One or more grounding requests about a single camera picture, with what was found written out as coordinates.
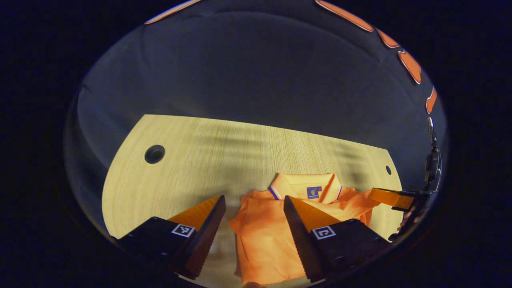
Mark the orange polo T-shirt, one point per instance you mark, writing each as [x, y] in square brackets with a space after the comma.
[264, 240]

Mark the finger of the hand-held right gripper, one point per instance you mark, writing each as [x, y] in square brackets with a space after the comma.
[388, 196]

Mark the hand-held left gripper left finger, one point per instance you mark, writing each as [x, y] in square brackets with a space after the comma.
[206, 236]

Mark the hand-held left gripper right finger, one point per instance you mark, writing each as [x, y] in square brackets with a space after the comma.
[300, 236]

